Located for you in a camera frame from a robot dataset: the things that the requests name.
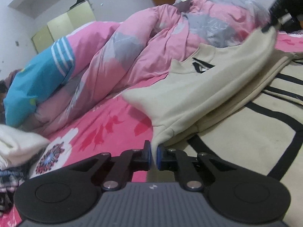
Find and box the pink floral blanket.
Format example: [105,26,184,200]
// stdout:
[0,31,303,227]

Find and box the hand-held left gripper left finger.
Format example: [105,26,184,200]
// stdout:
[71,140,152,192]

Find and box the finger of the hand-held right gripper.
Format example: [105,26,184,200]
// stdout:
[261,23,280,34]

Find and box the plaid cloth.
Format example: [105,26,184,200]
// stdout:
[0,167,32,214]

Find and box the white folded cloth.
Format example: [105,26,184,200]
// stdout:
[0,124,51,170]

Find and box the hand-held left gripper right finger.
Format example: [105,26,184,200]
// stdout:
[156,144,228,192]

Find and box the yellow-green cabinet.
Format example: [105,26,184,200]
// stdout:
[30,3,96,54]

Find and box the pink grey floral duvet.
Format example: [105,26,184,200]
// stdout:
[34,0,273,133]

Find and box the beige jacket with black trim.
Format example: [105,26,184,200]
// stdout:
[122,27,303,227]

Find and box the dark brown plush toy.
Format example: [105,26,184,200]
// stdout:
[0,68,22,100]

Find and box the blue pillow with white stripes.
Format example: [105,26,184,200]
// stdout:
[3,37,76,128]

